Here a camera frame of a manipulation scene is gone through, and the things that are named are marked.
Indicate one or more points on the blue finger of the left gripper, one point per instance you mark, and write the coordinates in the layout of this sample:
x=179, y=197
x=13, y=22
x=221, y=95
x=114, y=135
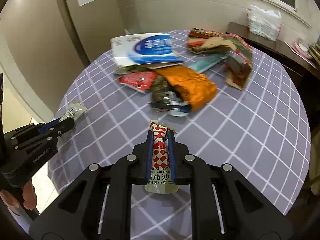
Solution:
x=68, y=125
x=50, y=126

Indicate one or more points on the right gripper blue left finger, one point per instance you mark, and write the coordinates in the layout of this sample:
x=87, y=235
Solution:
x=149, y=151

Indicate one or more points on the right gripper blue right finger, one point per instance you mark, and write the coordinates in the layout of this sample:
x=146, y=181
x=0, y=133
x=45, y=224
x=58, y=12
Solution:
x=171, y=153

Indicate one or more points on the silver wrapper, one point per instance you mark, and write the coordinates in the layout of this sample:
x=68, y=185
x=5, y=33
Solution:
x=75, y=110

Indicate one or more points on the dark green snack wrapper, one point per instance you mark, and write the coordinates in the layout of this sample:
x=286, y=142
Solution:
x=165, y=98

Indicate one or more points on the red white ketchup sachet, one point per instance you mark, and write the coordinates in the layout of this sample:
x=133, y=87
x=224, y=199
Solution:
x=160, y=181

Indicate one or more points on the orange foil snack bag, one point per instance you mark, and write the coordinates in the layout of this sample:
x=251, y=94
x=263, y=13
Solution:
x=194, y=88

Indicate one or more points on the red snack packet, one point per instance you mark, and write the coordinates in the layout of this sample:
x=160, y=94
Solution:
x=139, y=81

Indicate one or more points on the teal packet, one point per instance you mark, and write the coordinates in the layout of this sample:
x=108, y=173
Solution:
x=208, y=62

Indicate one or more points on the white blue carton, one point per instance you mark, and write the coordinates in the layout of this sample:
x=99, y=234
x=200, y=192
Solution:
x=153, y=50

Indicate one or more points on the torn printed cardboard box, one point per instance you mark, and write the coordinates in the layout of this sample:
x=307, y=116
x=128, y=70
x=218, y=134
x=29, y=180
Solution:
x=231, y=47

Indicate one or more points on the person's left hand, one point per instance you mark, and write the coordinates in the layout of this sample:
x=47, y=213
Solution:
x=26, y=197

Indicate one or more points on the grey checked tablecloth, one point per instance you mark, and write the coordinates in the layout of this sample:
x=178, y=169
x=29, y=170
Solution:
x=263, y=130

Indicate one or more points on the beige double-door refrigerator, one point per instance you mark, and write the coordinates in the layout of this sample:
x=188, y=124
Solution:
x=46, y=44

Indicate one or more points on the white plastic bag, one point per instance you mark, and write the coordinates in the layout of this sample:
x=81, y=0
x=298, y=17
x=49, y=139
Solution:
x=264, y=22

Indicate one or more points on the dark wooden sideboard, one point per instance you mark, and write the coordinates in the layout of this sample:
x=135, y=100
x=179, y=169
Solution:
x=304, y=76

